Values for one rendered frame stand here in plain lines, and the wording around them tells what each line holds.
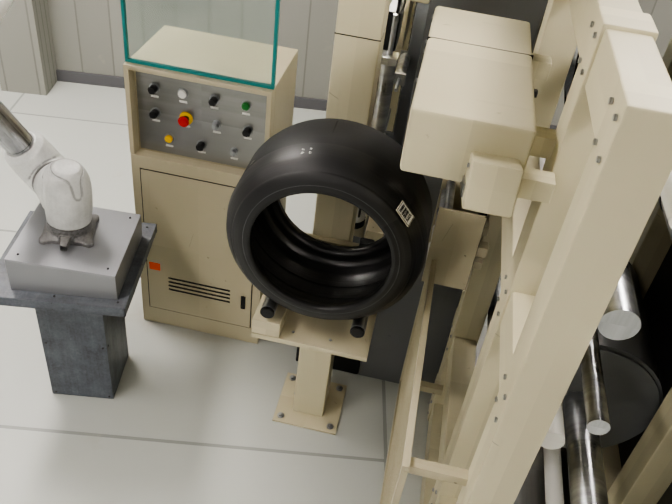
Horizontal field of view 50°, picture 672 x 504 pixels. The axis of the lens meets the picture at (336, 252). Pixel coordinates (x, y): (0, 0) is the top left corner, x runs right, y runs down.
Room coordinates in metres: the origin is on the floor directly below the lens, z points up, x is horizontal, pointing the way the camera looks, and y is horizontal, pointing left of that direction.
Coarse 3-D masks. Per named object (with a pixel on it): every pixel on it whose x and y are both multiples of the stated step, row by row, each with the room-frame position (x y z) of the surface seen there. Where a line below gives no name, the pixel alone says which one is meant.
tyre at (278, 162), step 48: (288, 144) 1.67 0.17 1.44; (336, 144) 1.65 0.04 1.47; (384, 144) 1.72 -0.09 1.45; (240, 192) 1.60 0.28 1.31; (288, 192) 1.55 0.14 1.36; (336, 192) 1.54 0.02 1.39; (384, 192) 1.55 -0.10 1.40; (240, 240) 1.57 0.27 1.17; (288, 240) 1.83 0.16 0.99; (384, 240) 1.80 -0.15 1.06; (288, 288) 1.66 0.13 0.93; (336, 288) 1.71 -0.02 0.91; (384, 288) 1.52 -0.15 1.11
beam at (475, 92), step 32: (448, 32) 1.71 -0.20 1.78; (480, 32) 1.74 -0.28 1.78; (512, 32) 1.77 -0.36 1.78; (448, 64) 1.52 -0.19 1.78; (480, 64) 1.54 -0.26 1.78; (512, 64) 1.57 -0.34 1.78; (416, 96) 1.34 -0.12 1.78; (448, 96) 1.36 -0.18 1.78; (480, 96) 1.38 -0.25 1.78; (512, 96) 1.40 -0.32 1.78; (416, 128) 1.28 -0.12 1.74; (448, 128) 1.28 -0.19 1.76; (480, 128) 1.27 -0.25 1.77; (512, 128) 1.27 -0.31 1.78; (416, 160) 1.28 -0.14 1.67; (448, 160) 1.28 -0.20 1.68
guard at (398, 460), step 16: (432, 272) 1.75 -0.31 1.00; (432, 288) 1.68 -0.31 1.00; (416, 320) 1.90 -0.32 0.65; (416, 336) 1.70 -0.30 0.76; (416, 352) 1.55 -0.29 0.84; (416, 368) 1.34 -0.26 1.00; (400, 384) 1.88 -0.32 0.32; (416, 384) 1.28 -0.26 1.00; (400, 400) 1.70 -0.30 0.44; (416, 400) 1.23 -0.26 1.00; (400, 416) 1.52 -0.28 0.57; (400, 432) 1.37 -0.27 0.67; (400, 448) 1.25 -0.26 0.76; (400, 464) 1.13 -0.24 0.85; (384, 480) 1.44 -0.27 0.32; (400, 480) 1.02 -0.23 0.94; (384, 496) 1.34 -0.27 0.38; (400, 496) 1.02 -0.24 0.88
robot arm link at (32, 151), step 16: (0, 112) 1.99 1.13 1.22; (0, 128) 1.98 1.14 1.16; (16, 128) 2.02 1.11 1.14; (0, 144) 2.00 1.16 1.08; (16, 144) 2.01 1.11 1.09; (32, 144) 2.06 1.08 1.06; (48, 144) 2.11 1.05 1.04; (16, 160) 2.01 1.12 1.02; (32, 160) 2.02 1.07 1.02; (48, 160) 2.06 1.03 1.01; (32, 176) 2.01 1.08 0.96
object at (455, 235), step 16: (448, 192) 1.92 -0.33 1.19; (448, 208) 1.83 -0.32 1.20; (432, 224) 2.01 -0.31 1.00; (448, 224) 1.82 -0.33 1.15; (464, 224) 1.81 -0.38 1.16; (480, 224) 1.81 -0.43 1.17; (432, 240) 1.82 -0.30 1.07; (448, 240) 1.81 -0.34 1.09; (464, 240) 1.81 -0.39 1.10; (480, 240) 1.81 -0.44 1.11; (432, 256) 1.82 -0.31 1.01; (448, 256) 1.81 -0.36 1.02; (464, 256) 1.81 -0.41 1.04; (448, 272) 1.81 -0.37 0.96; (464, 272) 1.81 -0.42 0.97; (464, 288) 1.81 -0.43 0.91
